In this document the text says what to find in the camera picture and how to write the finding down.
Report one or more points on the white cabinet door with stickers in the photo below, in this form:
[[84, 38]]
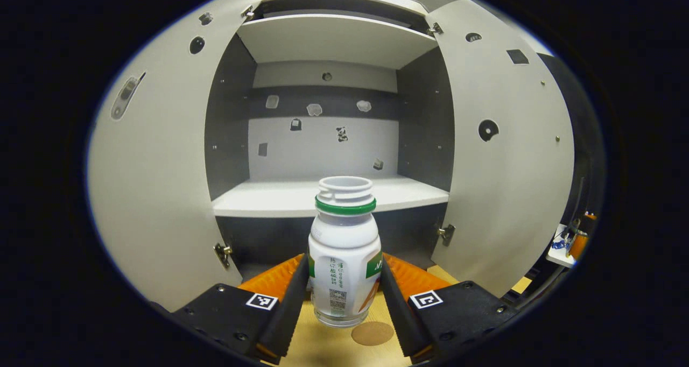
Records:
[[161, 184]]

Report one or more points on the white plastic drink bottle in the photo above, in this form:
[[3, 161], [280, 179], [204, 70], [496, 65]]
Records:
[[342, 248]]

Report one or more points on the round cork coaster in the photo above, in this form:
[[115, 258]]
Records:
[[372, 333]]

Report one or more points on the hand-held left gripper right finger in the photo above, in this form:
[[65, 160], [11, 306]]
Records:
[[401, 318]]

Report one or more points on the orange object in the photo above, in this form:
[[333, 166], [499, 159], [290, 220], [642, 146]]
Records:
[[578, 246]]

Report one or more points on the white cabinet with grey interior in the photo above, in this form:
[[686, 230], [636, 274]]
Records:
[[269, 197]]

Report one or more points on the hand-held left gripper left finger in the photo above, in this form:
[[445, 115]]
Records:
[[288, 318]]

